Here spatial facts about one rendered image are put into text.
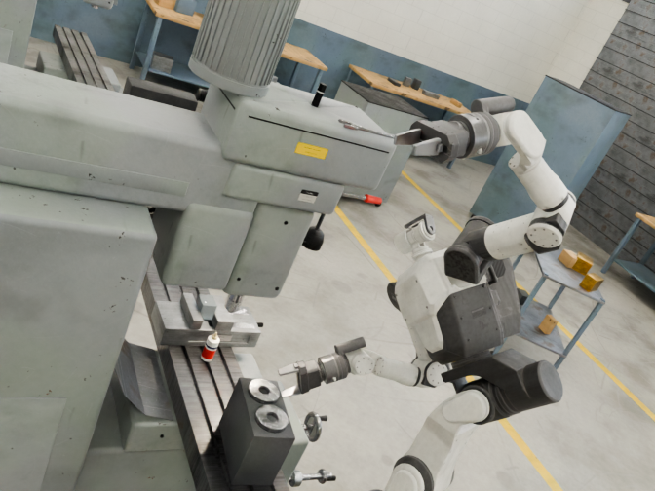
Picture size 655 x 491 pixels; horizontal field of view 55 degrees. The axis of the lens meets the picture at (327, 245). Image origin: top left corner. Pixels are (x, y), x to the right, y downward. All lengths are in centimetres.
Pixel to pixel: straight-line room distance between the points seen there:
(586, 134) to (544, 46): 392
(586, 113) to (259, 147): 622
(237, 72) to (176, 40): 696
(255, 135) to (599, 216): 883
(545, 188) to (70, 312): 111
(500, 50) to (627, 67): 186
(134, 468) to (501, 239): 131
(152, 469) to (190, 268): 75
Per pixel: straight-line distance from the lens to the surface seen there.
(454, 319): 176
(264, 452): 175
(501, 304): 185
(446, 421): 188
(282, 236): 175
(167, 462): 217
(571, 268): 532
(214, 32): 151
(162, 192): 157
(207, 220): 163
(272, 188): 163
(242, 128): 152
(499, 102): 137
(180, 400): 201
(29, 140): 149
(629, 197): 992
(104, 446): 208
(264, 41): 150
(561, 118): 764
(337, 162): 166
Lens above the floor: 228
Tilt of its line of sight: 24 degrees down
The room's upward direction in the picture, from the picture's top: 25 degrees clockwise
